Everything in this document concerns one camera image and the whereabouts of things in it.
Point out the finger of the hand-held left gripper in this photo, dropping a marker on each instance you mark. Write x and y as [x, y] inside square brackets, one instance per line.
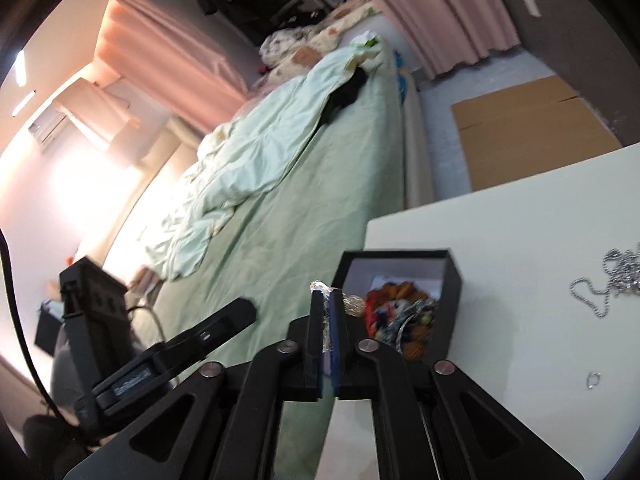
[220, 327]

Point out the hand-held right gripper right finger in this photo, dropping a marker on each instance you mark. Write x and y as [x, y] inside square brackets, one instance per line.
[336, 355]

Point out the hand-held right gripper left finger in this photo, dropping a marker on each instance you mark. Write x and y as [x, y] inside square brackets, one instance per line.
[315, 355]

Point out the glittery metal jewelry piece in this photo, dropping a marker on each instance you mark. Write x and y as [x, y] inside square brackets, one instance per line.
[354, 304]

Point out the pile of colourful jewelry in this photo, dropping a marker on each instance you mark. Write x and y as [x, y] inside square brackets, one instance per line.
[400, 310]

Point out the black gift box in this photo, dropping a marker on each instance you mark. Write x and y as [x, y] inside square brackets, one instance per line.
[452, 305]

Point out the black bag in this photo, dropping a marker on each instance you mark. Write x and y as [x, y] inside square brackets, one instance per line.
[47, 330]

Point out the bed with green sheet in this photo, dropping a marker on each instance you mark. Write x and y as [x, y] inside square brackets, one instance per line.
[300, 210]

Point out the light green duvet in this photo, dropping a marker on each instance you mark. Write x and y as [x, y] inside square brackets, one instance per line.
[260, 145]

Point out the white air conditioner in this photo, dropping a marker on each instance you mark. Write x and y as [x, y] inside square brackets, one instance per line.
[47, 127]

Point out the ceiling light strip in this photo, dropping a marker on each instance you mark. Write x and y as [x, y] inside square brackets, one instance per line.
[24, 102]
[21, 67]

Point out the pink curtain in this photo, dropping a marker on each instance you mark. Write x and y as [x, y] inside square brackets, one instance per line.
[440, 10]
[165, 60]

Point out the black garment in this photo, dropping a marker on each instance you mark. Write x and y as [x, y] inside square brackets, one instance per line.
[345, 92]

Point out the white black-patterned cloth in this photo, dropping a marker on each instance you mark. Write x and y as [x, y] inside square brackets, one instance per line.
[282, 40]

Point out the flat brown cardboard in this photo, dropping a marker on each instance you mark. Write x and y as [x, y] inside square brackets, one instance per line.
[525, 125]

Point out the floral pillows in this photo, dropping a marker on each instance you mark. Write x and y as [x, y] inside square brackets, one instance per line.
[325, 30]

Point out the white wall socket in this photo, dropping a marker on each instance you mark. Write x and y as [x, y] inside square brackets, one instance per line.
[531, 7]

